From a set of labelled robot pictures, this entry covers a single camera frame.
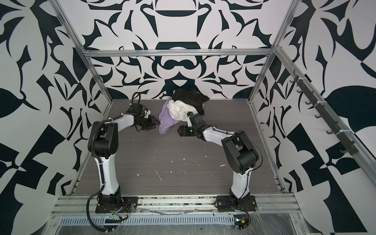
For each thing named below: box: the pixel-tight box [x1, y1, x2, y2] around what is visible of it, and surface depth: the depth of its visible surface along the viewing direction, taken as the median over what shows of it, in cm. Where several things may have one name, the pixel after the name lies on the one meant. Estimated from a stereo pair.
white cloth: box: [166, 99, 199, 122], surface depth 106 cm
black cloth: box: [171, 87, 210, 116], surface depth 113 cm
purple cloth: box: [158, 97, 181, 134], surface depth 107 cm
